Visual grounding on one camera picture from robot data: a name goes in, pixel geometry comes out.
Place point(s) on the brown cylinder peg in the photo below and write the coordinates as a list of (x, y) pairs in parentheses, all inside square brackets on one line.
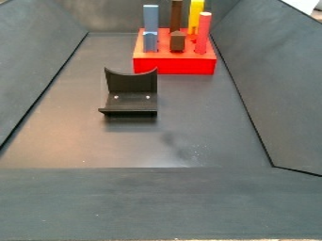
[(176, 19)]

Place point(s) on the red peg board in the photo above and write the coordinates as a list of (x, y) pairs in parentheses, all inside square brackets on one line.
[(175, 63)]

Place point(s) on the short brown peg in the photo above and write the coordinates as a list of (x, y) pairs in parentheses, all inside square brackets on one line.
[(177, 41)]

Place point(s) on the black curved fixture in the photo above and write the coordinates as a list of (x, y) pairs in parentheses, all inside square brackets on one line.
[(133, 93)]

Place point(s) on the yellow notched peg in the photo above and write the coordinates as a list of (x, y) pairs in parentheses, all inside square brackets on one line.
[(197, 7)]

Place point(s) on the pink hexagonal peg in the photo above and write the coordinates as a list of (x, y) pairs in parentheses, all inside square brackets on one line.
[(205, 19)]

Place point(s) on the light blue notched peg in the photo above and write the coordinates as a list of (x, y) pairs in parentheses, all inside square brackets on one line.
[(152, 28)]

